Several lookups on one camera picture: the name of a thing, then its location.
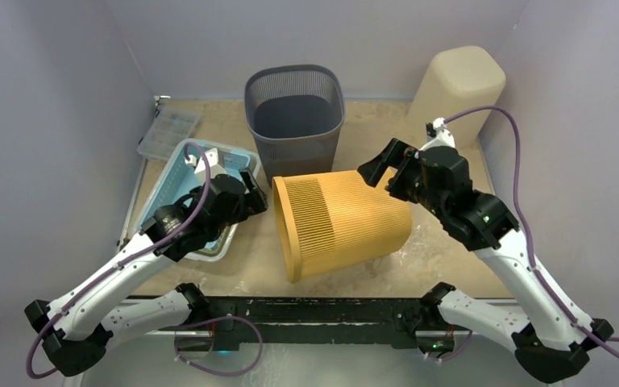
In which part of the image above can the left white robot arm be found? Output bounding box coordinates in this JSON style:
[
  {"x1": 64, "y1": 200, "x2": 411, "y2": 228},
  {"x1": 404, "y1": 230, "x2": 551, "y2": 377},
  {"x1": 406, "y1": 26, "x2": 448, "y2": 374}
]
[{"x1": 24, "y1": 169, "x2": 268, "y2": 379}]

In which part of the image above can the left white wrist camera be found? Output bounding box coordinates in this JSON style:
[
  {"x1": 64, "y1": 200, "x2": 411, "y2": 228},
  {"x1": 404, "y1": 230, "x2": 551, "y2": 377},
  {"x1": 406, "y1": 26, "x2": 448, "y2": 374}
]
[{"x1": 185, "y1": 147, "x2": 227, "y2": 185}]

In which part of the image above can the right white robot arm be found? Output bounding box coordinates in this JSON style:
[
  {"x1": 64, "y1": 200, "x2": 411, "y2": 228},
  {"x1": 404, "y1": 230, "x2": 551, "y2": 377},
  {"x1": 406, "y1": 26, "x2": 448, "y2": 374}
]
[{"x1": 358, "y1": 139, "x2": 613, "y2": 384}]

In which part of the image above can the aluminium frame rail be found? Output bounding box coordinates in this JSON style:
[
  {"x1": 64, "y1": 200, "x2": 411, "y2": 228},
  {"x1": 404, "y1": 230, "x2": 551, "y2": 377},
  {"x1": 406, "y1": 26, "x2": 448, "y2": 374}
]
[{"x1": 102, "y1": 291, "x2": 534, "y2": 346}]

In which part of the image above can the beige plastic bin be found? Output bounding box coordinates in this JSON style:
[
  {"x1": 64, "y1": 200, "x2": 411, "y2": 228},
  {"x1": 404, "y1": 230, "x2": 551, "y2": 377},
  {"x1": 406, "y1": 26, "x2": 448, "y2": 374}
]
[{"x1": 405, "y1": 46, "x2": 506, "y2": 148}]

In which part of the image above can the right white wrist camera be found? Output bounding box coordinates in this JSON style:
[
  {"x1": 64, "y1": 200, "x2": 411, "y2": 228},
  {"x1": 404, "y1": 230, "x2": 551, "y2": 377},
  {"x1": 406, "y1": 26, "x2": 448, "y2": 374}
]
[{"x1": 419, "y1": 117, "x2": 456, "y2": 151}]

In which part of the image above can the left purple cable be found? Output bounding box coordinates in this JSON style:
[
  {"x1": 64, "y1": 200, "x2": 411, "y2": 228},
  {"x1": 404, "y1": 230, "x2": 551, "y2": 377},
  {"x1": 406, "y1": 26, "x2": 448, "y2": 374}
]
[{"x1": 25, "y1": 141, "x2": 212, "y2": 381}]

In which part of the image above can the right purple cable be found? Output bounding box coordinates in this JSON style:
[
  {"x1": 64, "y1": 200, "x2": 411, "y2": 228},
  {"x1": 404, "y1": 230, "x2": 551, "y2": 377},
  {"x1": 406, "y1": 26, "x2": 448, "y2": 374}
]
[{"x1": 440, "y1": 106, "x2": 619, "y2": 371}]

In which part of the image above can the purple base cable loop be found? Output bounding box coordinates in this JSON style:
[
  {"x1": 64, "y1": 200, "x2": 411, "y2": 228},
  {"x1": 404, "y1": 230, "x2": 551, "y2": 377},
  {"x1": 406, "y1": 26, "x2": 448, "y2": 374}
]
[{"x1": 172, "y1": 314, "x2": 266, "y2": 376}]

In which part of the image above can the clear compartment organizer box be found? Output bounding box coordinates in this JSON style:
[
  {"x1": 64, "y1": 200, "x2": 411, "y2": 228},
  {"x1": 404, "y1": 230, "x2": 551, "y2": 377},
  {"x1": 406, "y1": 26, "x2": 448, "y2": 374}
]
[{"x1": 136, "y1": 105, "x2": 200, "y2": 161}]

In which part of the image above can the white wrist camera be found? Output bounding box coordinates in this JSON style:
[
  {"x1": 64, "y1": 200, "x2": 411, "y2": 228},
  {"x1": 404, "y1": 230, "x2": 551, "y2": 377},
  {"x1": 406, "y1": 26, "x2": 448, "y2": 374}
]
[
  {"x1": 419, "y1": 117, "x2": 456, "y2": 151},
  {"x1": 185, "y1": 147, "x2": 227, "y2": 185}
]

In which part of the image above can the yellow mesh basket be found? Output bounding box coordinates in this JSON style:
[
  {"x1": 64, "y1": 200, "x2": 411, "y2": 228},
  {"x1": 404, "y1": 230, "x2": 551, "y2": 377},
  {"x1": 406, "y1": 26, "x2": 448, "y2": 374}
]
[{"x1": 272, "y1": 170, "x2": 413, "y2": 283}]

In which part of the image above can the grey mesh basket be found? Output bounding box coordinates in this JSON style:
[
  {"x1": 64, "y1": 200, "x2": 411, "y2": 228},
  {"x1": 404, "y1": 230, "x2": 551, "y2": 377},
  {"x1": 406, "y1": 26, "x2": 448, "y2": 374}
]
[{"x1": 243, "y1": 64, "x2": 346, "y2": 182}]

